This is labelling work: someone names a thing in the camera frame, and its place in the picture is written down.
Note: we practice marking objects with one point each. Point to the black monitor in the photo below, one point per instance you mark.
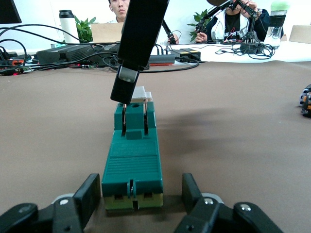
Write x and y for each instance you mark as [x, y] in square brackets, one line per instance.
[8, 11]

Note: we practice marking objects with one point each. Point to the short black power supply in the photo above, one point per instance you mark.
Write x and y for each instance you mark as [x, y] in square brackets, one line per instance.
[109, 48]

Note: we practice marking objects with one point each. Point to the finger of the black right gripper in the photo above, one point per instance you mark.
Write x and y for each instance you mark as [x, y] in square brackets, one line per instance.
[141, 31]

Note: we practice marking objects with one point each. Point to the green potted plant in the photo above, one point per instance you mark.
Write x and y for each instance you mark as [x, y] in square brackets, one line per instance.
[85, 30]
[200, 20]

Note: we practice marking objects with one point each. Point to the man in white shirt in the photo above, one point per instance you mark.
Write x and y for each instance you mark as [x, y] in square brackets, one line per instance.
[119, 9]

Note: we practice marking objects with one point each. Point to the dark grey power strip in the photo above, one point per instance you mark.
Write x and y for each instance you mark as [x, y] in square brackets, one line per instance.
[161, 59]

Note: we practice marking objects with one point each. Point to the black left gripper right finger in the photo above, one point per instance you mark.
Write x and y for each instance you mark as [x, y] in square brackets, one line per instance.
[209, 218]

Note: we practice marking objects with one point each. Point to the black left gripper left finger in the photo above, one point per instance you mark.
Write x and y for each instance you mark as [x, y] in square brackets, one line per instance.
[68, 216]

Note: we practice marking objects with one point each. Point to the black device red light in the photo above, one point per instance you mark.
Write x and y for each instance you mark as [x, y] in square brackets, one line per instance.
[14, 70]

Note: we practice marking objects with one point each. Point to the person black shirt white jacket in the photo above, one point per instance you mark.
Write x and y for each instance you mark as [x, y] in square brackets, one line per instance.
[233, 26]

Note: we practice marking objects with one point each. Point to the black selector switch orange block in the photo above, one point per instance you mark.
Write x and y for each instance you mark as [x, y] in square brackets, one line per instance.
[306, 102]

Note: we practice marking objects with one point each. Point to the black adapter yellow label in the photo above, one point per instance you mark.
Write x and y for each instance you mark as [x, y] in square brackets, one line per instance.
[189, 54]

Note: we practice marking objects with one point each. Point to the white thermos black lid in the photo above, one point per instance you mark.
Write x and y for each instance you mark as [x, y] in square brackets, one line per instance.
[69, 29]

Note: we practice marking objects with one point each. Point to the long black power supply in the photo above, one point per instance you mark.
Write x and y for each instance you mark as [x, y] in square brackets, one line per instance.
[65, 53]

